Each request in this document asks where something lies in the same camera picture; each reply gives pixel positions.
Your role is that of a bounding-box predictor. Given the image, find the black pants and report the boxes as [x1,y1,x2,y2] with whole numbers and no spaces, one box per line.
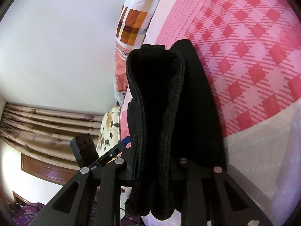
[126,39,227,220]

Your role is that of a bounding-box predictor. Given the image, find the floral pillow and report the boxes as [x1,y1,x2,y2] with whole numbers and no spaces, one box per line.
[96,105,121,157]

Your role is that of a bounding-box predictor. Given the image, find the purple patterned sleeve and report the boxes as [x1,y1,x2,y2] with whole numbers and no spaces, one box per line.
[9,202,145,226]

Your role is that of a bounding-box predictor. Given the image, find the beige striped curtain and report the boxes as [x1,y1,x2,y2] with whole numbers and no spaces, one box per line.
[1,103,104,170]

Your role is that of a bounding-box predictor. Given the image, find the orange checkered pillow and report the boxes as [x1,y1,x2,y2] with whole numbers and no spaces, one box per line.
[114,0,160,106]

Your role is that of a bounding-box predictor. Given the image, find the pink checkered bed sheet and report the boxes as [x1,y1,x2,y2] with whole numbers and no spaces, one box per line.
[120,0,300,225]

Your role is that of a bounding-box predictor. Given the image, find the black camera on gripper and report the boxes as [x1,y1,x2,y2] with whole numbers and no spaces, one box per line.
[69,134,99,168]

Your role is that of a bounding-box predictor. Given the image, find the brown wooden window frame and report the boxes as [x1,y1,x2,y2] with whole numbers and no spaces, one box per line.
[13,154,77,204]

